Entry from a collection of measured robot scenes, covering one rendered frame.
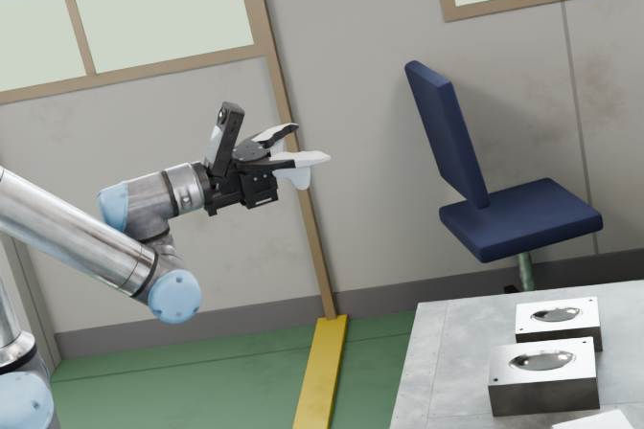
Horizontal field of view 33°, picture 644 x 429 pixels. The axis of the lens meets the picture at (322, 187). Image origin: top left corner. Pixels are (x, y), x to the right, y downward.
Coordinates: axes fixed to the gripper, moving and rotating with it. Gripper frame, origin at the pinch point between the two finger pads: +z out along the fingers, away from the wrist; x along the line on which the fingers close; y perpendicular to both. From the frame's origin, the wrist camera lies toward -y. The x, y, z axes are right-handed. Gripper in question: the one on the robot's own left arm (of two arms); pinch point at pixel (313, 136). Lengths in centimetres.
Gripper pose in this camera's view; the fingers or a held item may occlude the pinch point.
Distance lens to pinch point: 172.6
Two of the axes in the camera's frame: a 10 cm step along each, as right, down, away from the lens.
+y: 1.6, 8.8, 4.5
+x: 3.5, 3.7, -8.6
